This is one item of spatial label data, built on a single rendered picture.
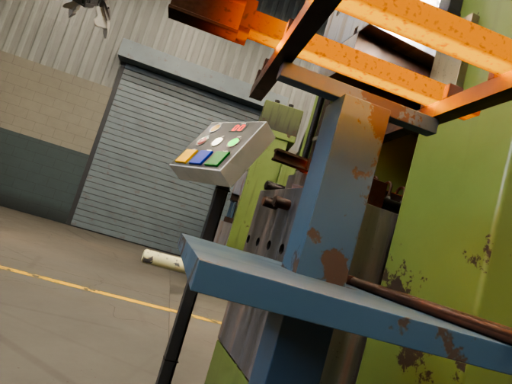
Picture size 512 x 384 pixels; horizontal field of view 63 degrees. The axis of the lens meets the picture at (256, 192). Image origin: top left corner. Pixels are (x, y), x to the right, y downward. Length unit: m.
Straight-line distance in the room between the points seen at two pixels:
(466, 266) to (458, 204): 0.12
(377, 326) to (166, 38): 9.69
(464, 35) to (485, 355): 0.28
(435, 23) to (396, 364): 0.65
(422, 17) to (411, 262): 0.58
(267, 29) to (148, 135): 8.75
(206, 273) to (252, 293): 0.03
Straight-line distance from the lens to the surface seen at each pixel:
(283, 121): 6.23
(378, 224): 0.96
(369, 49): 1.19
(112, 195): 9.14
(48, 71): 9.91
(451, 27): 0.45
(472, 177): 0.86
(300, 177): 1.15
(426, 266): 0.88
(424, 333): 0.32
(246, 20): 0.50
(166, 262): 1.38
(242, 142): 1.51
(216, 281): 0.27
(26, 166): 9.60
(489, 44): 0.47
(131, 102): 9.41
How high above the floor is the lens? 0.77
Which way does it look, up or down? 6 degrees up
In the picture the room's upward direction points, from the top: 16 degrees clockwise
